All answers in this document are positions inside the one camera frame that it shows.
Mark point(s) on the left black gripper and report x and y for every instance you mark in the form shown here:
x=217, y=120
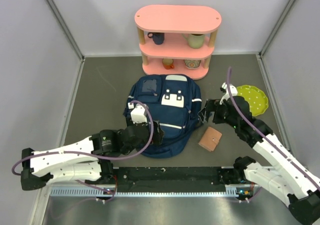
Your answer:
x=157, y=134

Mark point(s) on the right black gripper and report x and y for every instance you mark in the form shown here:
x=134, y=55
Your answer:
x=213, y=104

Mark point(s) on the tan leather wallet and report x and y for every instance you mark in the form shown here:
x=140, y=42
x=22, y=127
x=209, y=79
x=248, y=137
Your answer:
x=210, y=139

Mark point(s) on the navy blue backpack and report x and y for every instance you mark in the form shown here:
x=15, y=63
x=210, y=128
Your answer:
x=173, y=101

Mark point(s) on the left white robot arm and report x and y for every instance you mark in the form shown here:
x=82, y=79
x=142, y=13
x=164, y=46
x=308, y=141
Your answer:
x=88, y=160

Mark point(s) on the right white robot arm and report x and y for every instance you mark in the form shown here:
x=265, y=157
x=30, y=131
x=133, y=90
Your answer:
x=289, y=181

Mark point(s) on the patterned ceramic bowl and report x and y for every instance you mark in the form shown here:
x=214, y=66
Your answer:
x=192, y=64

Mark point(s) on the green polka dot plate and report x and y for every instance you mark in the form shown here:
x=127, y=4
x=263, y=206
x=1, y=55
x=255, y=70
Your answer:
x=257, y=99

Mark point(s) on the orange cup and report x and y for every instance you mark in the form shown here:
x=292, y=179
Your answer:
x=168, y=63

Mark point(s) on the pale green mug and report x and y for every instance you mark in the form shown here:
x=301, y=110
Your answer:
x=195, y=41

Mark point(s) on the pink three-tier shelf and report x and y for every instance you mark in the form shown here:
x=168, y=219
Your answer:
x=173, y=21

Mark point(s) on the dark blue mug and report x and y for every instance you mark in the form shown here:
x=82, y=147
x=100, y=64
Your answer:
x=157, y=37

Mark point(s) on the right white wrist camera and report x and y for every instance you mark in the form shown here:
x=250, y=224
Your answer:
x=228, y=90

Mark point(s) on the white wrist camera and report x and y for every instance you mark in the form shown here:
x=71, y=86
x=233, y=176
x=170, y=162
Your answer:
x=228, y=90
x=137, y=113

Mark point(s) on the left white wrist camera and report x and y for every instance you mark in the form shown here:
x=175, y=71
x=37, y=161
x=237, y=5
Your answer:
x=137, y=113

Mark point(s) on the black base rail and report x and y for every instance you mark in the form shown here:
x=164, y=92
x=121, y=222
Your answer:
x=171, y=179

